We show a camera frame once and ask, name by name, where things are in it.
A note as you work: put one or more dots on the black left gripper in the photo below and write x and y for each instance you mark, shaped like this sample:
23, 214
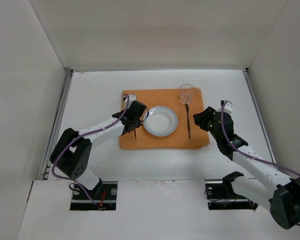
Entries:
131, 123

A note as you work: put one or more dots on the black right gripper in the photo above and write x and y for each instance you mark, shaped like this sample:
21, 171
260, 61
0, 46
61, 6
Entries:
207, 119

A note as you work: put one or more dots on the white paper bowl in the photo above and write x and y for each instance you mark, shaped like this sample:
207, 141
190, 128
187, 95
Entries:
161, 122

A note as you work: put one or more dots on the black plastic knife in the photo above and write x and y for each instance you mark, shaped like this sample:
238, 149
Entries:
188, 120

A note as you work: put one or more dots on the clear plastic cup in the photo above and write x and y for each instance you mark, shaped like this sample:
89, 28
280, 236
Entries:
186, 93

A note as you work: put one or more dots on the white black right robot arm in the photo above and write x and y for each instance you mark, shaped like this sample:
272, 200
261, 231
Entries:
270, 188

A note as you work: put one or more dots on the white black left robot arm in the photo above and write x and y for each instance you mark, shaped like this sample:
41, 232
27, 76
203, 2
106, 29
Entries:
69, 158

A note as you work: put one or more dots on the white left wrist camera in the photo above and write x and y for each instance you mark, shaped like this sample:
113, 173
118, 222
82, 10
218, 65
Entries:
131, 97

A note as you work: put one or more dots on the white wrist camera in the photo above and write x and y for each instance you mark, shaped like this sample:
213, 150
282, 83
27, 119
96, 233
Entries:
131, 97
226, 106

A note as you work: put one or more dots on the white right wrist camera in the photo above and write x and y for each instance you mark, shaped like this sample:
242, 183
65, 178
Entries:
226, 106

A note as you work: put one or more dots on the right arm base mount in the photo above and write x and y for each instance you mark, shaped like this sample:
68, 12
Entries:
221, 196

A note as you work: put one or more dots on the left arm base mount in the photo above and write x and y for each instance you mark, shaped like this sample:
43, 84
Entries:
103, 199

